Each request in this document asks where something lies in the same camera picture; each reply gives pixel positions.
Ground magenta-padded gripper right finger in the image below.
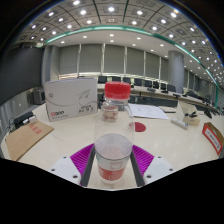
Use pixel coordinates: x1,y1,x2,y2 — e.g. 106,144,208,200
128,144,175,187

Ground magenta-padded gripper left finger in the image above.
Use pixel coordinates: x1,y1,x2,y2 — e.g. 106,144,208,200
49,142,98,188

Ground flat round red coaster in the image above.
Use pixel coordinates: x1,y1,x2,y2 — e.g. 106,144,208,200
133,121,148,133

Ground clear red-capped drink bottle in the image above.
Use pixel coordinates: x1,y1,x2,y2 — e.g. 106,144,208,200
93,80,136,185

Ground white paper sheets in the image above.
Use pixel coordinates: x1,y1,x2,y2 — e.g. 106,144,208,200
127,102,170,121

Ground white power strip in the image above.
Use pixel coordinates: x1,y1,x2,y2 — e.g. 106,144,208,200
170,116,190,131

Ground brown cardboard sheet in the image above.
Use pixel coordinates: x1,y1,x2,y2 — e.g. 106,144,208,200
4,120,55,162

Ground white printed cardboard box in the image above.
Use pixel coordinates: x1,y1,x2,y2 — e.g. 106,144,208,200
43,77,99,123

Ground open beige cardboard box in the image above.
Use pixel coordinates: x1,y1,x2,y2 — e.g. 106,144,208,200
175,101,203,127

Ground red and white carton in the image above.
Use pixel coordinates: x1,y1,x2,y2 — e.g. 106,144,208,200
201,121,224,156

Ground row of black office chairs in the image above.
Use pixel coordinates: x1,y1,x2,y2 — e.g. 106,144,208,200
97,75,178,94

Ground round ceiling lights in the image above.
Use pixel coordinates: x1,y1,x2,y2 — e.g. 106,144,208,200
19,0,224,81

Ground black power adapter with cables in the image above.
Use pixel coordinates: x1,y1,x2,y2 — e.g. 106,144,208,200
9,110,37,132

